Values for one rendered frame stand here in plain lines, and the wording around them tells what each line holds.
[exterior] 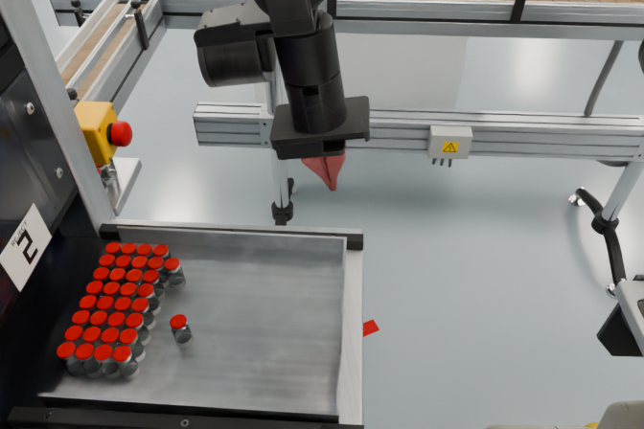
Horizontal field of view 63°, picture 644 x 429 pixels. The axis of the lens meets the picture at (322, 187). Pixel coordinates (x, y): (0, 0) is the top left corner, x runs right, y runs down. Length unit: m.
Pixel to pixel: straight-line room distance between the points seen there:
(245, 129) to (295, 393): 1.11
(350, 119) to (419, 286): 1.38
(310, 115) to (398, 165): 1.80
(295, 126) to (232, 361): 0.32
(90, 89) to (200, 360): 0.62
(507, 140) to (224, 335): 1.20
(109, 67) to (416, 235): 1.28
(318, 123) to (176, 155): 1.92
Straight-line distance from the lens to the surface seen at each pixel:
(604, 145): 1.83
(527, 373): 1.79
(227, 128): 1.67
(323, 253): 0.80
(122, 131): 0.86
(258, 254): 0.80
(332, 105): 0.52
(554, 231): 2.20
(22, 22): 0.71
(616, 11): 1.54
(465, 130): 1.63
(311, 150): 0.54
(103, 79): 1.15
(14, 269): 0.70
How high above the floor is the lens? 1.49
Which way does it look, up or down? 43 degrees down
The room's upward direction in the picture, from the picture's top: straight up
